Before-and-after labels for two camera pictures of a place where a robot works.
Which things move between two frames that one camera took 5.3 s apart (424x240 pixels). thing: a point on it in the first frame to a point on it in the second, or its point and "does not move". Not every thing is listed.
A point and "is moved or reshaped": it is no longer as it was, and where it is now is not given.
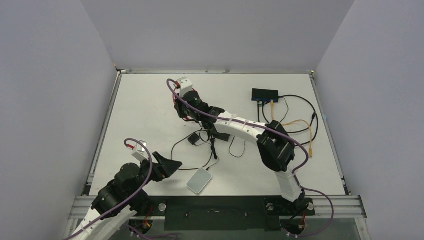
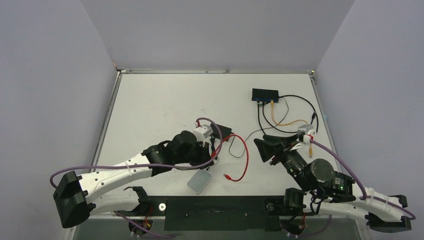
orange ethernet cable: (311, 150) does not move
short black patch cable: (313, 117) is moved or reshaped
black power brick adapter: (213, 132) does not move
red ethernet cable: (178, 85) to (214, 153)
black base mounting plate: (224, 213) does not move
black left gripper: (165, 168) to (205, 158)
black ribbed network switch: (260, 94) does not move
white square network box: (199, 180) does not move
